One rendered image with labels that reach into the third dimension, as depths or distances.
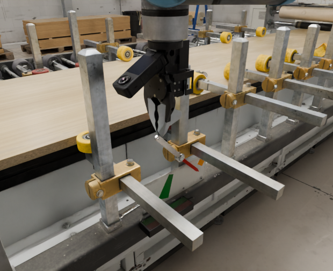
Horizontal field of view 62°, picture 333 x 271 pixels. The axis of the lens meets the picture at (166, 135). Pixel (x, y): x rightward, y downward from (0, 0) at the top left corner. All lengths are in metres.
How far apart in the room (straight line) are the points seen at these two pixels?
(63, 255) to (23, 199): 0.22
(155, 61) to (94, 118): 0.17
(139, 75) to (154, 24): 0.09
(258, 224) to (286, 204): 0.30
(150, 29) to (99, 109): 0.19
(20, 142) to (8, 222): 0.23
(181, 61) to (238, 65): 0.34
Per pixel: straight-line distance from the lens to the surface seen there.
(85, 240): 0.79
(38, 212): 0.93
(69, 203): 0.96
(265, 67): 1.48
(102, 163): 0.66
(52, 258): 0.77
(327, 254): 1.85
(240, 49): 0.90
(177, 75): 0.58
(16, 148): 0.83
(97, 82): 0.58
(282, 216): 1.97
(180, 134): 0.79
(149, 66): 0.54
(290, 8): 3.43
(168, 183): 0.83
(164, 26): 0.54
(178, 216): 0.59
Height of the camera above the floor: 1.27
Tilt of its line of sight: 28 degrees down
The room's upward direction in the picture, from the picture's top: straight up
